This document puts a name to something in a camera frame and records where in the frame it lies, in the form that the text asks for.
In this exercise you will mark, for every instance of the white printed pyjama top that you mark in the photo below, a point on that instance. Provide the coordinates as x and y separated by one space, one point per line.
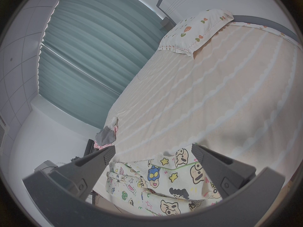
165 185

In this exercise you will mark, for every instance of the black chest of drawers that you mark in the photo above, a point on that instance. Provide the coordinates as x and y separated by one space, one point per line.
89 146

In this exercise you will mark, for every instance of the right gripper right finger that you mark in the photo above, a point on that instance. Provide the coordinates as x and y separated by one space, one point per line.
222 172

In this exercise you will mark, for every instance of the bed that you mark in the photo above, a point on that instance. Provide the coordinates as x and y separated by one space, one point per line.
213 91

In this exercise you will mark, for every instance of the pile of clothes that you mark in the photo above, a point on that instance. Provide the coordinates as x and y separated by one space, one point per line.
106 136

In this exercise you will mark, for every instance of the white printed pillow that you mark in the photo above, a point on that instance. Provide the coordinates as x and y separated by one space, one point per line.
196 32

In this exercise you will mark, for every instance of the grey bedside table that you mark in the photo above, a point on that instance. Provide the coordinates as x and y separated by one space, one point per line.
168 24

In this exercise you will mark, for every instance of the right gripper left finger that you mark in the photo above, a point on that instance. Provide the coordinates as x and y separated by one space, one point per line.
82 176

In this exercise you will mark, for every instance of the blue-green curtain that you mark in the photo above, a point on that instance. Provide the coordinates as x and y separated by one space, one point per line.
99 32
71 91

